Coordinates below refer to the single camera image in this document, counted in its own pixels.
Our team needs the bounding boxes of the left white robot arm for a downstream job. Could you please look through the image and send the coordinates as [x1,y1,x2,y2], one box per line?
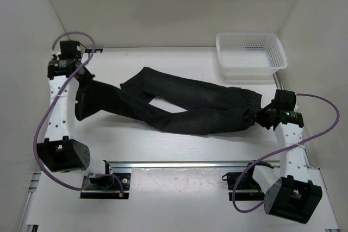
[37,40,114,189]

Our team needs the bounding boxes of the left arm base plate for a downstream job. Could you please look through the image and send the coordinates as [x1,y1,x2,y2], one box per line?
[80,168,132,200]

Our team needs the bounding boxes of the left aluminium rail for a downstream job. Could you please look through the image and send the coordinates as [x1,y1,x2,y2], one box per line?
[17,171,41,232]

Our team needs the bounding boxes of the white perforated plastic basket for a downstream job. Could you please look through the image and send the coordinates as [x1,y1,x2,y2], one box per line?
[216,33,288,78]

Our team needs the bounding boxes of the right aluminium rail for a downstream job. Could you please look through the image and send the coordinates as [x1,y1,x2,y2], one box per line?
[273,74,308,176]

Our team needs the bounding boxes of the black trousers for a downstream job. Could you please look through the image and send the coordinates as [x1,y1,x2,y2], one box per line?
[75,67,262,135]

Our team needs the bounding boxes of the blue corner label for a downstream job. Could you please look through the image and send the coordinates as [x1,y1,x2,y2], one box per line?
[85,48,103,53]

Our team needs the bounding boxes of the aluminium rail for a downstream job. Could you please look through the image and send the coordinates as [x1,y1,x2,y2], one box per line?
[105,161,310,173]
[273,74,308,176]
[17,171,41,232]

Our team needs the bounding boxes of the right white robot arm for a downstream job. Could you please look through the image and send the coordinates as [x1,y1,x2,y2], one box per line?
[244,90,322,224]

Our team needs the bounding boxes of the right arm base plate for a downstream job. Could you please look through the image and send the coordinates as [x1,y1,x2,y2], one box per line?
[221,167,265,202]

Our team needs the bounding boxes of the front aluminium rail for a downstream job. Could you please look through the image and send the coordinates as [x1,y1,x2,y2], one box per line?
[105,161,310,173]

